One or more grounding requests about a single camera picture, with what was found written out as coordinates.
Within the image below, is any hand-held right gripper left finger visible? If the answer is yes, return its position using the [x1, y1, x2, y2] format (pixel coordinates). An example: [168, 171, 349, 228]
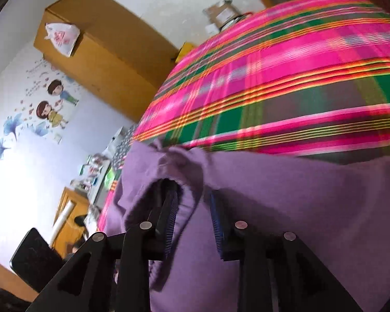
[26, 180, 180, 312]

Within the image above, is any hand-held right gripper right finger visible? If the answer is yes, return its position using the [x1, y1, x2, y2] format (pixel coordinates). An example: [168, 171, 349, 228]
[210, 190, 363, 312]

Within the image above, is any purple fleece cloth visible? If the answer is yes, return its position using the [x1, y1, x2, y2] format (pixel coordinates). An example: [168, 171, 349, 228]
[97, 138, 390, 312]

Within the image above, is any orange wooden furniture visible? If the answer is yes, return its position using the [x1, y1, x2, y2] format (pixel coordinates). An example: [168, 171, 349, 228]
[52, 187, 92, 257]

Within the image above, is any white paper roll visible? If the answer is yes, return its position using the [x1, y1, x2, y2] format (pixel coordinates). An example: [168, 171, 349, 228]
[52, 201, 75, 244]

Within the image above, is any green tissue pack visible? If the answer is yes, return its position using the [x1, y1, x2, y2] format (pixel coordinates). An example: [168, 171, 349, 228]
[104, 167, 121, 191]

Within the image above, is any dark floral folded cloth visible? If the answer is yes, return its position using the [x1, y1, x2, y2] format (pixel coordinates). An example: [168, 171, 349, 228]
[112, 125, 139, 170]

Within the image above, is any cluster of toiletry bottles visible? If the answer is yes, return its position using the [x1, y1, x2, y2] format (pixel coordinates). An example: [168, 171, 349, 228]
[70, 154, 111, 196]

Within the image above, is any white paper bag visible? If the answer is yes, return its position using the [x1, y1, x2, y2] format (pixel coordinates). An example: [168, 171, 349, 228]
[102, 127, 127, 158]

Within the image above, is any yellow printed bag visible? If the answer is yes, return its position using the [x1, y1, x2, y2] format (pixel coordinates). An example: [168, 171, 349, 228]
[175, 42, 197, 62]

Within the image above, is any pink plaid blanket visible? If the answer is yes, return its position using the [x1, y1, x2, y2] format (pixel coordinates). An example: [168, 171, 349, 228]
[97, 0, 390, 231]

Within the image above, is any wooden wardrobe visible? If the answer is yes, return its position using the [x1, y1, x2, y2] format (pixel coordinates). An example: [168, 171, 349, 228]
[33, 0, 179, 122]

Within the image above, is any white plastic bag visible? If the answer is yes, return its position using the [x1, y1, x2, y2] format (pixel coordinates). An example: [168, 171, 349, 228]
[45, 23, 81, 57]

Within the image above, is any cardboard box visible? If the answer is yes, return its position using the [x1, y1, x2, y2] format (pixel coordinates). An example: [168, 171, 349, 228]
[203, 0, 244, 30]

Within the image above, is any cartoon children wall sticker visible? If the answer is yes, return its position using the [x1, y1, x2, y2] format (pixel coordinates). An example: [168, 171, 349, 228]
[0, 57, 82, 160]

